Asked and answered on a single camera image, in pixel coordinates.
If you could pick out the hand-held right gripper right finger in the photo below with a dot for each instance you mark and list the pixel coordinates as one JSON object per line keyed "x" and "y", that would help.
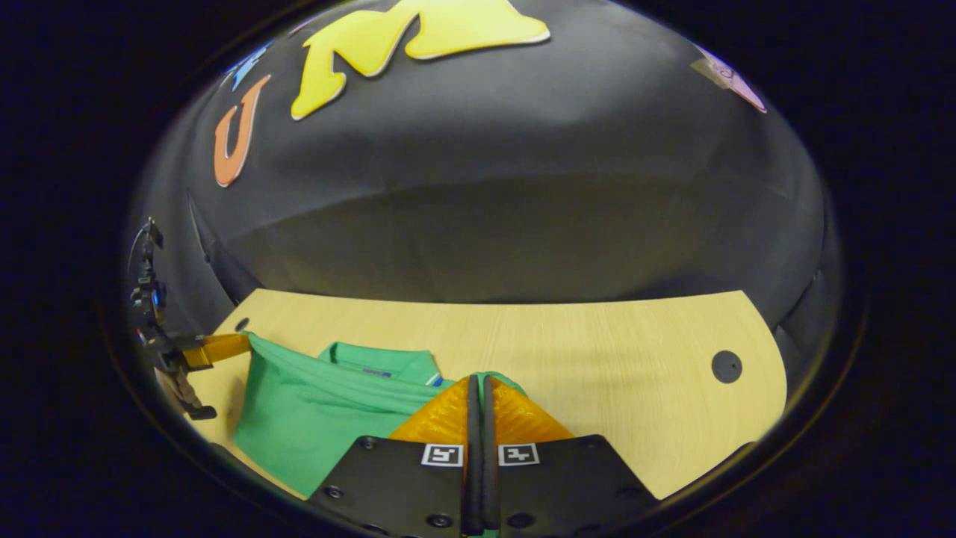
{"x": 491, "y": 478}

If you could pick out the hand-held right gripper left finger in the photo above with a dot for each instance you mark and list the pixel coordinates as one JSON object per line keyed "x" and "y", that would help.
{"x": 472, "y": 478}

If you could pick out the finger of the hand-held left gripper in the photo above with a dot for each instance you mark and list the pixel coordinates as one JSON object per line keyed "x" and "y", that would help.
{"x": 216, "y": 350}
{"x": 185, "y": 392}

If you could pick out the black backdrop cloth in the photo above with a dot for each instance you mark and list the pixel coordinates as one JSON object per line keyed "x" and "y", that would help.
{"x": 523, "y": 187}

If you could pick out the green T-shirt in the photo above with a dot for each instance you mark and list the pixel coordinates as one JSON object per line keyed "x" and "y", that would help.
{"x": 314, "y": 418}

